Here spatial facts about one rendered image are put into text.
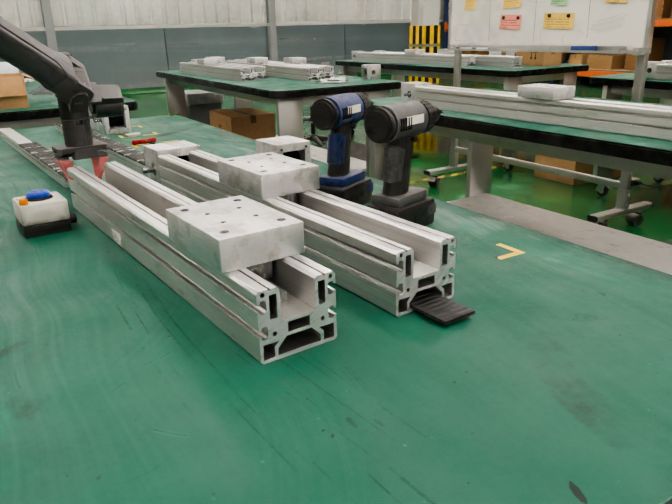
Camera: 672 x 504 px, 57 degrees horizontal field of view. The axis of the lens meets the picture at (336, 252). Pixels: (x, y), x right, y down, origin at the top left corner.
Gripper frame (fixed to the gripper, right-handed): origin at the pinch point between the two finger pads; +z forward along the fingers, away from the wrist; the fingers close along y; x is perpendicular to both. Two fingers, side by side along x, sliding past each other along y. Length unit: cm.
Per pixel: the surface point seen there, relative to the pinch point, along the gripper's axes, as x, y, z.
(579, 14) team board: 75, 289, -33
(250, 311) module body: -86, -6, -4
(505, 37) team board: 129, 294, -21
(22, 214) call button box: -23.9, -17.1, -2.4
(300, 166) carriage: -55, 21, -10
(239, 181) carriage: -49, 13, -8
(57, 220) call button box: -23.9, -11.7, -0.2
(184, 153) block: -8.4, 20.0, -5.8
